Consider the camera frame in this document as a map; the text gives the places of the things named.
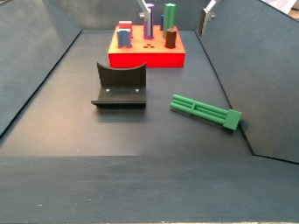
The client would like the black curved fixture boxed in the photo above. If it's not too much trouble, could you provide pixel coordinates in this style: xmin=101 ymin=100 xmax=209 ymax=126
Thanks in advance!
xmin=90 ymin=64 xmax=145 ymax=108

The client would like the light blue grey peg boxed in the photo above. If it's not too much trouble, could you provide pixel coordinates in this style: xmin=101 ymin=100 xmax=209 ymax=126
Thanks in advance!
xmin=116 ymin=29 xmax=132 ymax=48

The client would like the red rectangular peg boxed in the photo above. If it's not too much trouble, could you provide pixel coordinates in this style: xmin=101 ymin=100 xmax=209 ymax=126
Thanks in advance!
xmin=116 ymin=20 xmax=133 ymax=39

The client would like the purple cylinder peg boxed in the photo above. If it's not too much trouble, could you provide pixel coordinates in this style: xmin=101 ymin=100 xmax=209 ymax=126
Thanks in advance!
xmin=144 ymin=3 xmax=154 ymax=39

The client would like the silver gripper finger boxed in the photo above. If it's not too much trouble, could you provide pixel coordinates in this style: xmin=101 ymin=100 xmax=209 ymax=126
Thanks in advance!
xmin=136 ymin=0 xmax=153 ymax=26
xmin=197 ymin=0 xmax=220 ymax=36

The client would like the red peg board base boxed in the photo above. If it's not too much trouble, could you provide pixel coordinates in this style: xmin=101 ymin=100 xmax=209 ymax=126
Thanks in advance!
xmin=106 ymin=25 xmax=185 ymax=68

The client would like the dark blue peg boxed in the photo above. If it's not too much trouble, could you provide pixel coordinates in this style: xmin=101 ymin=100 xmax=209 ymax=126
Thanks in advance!
xmin=160 ymin=14 xmax=164 ymax=31

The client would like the brown hexagonal peg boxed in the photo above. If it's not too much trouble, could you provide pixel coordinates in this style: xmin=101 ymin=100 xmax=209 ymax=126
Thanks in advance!
xmin=164 ymin=28 xmax=176 ymax=49

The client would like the green three prong object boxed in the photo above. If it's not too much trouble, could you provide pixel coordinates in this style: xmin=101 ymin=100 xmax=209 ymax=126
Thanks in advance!
xmin=169 ymin=94 xmax=241 ymax=130

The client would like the green star peg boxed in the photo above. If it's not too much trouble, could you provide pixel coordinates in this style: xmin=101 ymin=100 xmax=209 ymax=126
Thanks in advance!
xmin=162 ymin=3 xmax=176 ymax=33

